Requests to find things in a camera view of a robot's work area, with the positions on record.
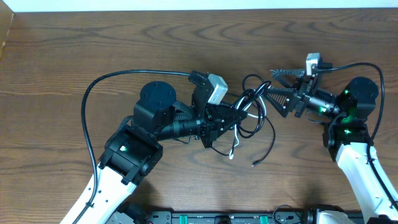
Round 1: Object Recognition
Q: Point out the white cable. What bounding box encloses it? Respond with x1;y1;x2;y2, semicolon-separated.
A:
228;90;268;161

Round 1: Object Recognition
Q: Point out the cardboard panel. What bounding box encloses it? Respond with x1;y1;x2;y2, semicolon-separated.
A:
0;0;14;55

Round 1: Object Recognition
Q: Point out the black cable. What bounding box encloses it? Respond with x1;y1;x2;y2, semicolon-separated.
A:
210;73;277;167

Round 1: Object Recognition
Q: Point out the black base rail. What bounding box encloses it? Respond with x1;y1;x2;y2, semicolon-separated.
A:
118;202;364;224

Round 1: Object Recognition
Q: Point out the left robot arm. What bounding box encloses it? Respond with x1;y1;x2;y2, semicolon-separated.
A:
62;71;248;223

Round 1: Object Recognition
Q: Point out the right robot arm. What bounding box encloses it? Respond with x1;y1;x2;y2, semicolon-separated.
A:
264;69;397;223

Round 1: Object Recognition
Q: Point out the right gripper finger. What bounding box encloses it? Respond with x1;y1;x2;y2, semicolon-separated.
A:
271;68;305;88
263;87;295;118

